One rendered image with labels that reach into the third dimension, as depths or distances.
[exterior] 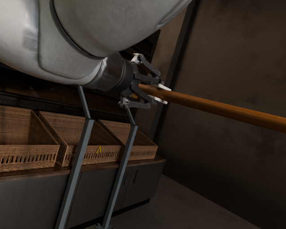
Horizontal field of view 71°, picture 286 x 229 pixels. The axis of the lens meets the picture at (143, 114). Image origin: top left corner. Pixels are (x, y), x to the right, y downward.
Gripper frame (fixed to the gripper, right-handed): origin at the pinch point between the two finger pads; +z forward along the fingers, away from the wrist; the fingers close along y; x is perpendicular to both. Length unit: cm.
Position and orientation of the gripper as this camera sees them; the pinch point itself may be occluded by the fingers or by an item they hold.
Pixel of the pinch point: (159, 93)
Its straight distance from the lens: 57.6
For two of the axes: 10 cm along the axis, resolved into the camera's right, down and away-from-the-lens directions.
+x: 7.6, 2.7, -5.9
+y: -3.0, 9.5, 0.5
